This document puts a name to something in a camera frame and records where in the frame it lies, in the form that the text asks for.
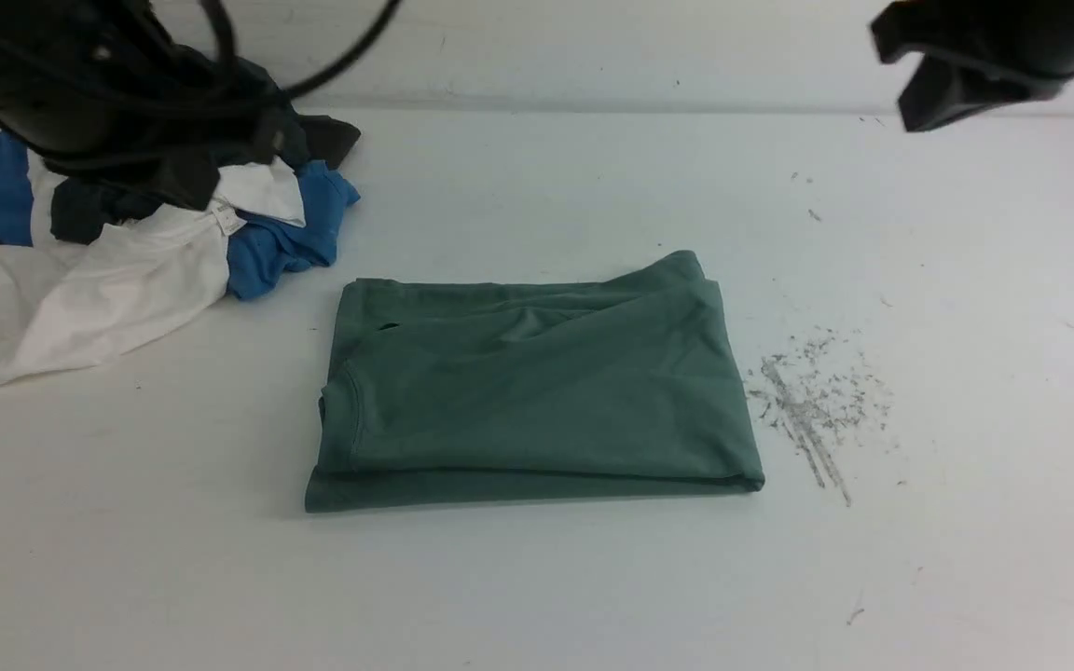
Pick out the black left camera cable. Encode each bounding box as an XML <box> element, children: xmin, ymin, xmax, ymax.
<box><xmin>192</xmin><ymin>0</ymin><xmax>405</xmax><ymax>103</ymax></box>

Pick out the white shirt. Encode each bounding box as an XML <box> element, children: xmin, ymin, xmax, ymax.
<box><xmin>0</xmin><ymin>158</ymin><xmax>304</xmax><ymax>385</ymax></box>

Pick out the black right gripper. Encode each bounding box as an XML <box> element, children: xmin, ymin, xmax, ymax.
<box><xmin>870</xmin><ymin>1</ymin><xmax>1074</xmax><ymax>133</ymax></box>

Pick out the blue shirt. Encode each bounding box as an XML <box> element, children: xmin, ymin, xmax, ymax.
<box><xmin>0</xmin><ymin>133</ymin><xmax>361</xmax><ymax>301</ymax></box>

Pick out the dark grey shirt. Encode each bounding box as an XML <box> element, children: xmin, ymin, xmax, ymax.
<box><xmin>0</xmin><ymin>107</ymin><xmax>361</xmax><ymax>246</ymax></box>

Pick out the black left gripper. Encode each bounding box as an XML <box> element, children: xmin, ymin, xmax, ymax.
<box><xmin>43</xmin><ymin>102</ymin><xmax>311</xmax><ymax>210</ymax></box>

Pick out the green long-sleeved shirt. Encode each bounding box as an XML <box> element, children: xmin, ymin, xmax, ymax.
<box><xmin>304</xmin><ymin>251</ymin><xmax>766</xmax><ymax>514</ymax></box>

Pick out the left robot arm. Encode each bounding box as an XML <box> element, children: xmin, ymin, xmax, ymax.
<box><xmin>0</xmin><ymin>1</ymin><xmax>310</xmax><ymax>210</ymax></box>

